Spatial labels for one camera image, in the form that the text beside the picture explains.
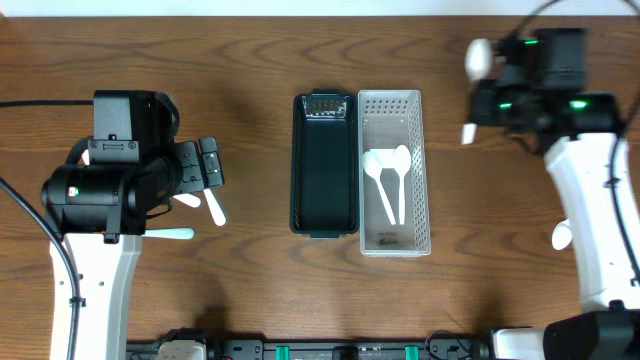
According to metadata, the white plastic spoon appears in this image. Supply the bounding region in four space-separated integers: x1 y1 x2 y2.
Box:
394 145 411 225
363 151 396 225
461 38 493 145

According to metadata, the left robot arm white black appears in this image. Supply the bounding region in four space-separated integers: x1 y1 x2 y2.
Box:
41 90 227 359

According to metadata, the black mounting rail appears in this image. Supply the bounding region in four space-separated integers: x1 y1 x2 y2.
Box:
125 328 495 360

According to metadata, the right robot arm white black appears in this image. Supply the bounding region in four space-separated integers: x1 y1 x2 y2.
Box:
462 28 639 359

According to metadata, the fork with mint handle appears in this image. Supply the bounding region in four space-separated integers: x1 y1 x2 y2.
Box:
143 228 195 240

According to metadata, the clear plastic basket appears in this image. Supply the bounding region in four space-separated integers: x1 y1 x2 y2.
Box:
357 90 431 257

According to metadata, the white plastic fork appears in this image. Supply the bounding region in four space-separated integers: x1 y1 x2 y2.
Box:
203 188 227 227
81 150 90 165

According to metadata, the short white spoon left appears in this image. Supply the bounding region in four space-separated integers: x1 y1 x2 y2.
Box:
173 194 201 208

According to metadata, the dark green plastic basket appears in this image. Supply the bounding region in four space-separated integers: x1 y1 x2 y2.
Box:
289 89 359 239

